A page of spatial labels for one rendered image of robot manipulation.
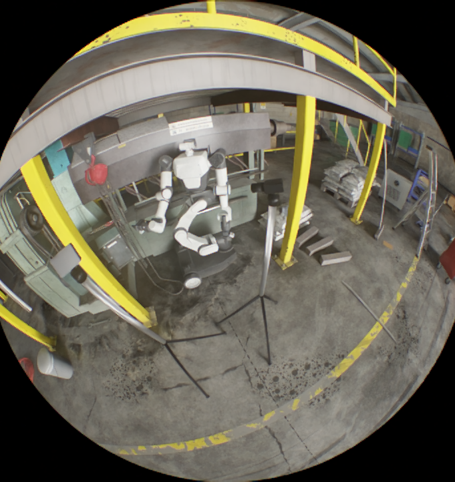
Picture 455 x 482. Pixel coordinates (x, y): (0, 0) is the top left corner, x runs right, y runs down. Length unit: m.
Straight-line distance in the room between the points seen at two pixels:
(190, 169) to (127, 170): 0.80
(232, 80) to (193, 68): 0.22
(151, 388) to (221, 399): 0.62
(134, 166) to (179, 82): 1.13
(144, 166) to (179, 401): 2.20
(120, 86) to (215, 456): 2.40
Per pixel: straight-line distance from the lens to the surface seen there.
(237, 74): 1.05
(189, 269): 1.77
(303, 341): 1.69
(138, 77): 0.94
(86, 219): 2.23
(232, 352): 1.59
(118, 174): 1.89
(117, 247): 1.69
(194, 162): 1.27
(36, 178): 1.06
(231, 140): 2.03
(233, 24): 1.10
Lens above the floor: 1.57
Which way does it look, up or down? 44 degrees down
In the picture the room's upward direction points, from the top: 7 degrees counter-clockwise
